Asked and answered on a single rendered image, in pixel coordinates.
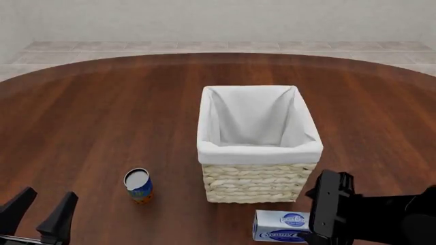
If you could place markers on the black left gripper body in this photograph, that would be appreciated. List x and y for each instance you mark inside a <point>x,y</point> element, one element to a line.
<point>20,241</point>

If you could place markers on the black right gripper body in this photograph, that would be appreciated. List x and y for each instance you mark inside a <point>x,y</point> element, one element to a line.
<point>328,204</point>

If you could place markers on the white and blue cream cheese box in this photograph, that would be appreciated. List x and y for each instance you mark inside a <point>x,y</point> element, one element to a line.
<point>272,224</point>

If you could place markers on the wicker basket with white liner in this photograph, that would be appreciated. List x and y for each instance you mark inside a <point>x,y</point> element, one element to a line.
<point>259,181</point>

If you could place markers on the blue and orange tin can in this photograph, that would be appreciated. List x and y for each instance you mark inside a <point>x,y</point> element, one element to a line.
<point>139,190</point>

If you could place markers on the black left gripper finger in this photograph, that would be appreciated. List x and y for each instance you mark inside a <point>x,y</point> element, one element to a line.
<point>58,222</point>
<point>17,211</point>

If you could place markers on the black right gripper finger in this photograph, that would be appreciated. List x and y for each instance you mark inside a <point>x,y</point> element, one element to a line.
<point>311,239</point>
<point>310,194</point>

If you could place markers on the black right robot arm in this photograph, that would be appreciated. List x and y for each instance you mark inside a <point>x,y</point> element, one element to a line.
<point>391,219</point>

